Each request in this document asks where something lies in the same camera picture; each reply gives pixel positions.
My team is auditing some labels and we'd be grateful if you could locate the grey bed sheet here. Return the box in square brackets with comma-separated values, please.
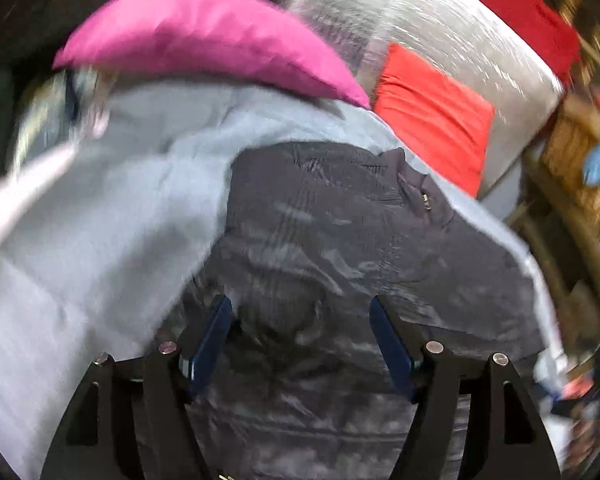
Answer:
[0, 80, 566, 480]

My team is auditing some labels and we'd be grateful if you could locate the dark grey jacket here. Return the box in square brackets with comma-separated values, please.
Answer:
[135, 141, 546, 480]

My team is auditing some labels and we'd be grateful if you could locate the white bed sheet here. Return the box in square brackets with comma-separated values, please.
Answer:
[0, 142, 78, 286]

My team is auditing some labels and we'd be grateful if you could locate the red cushion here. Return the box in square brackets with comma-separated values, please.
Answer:
[372, 42, 496, 198]

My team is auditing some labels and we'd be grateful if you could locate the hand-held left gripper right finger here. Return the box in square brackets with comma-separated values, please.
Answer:
[369, 294, 563, 480]

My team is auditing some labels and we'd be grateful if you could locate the silver quilted cushion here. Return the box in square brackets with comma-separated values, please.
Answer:
[285, 0, 566, 196]

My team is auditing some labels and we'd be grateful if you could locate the red blanket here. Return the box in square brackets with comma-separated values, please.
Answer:
[425, 0, 581, 86]

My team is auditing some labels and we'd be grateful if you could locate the pink pillow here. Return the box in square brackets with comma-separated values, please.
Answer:
[52, 0, 371, 110]

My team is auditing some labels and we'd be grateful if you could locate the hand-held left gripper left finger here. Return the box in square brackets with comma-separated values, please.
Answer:
[40, 295, 236, 480]

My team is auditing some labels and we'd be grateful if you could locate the wicker basket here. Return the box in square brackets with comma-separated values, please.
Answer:
[540, 95, 600, 231]

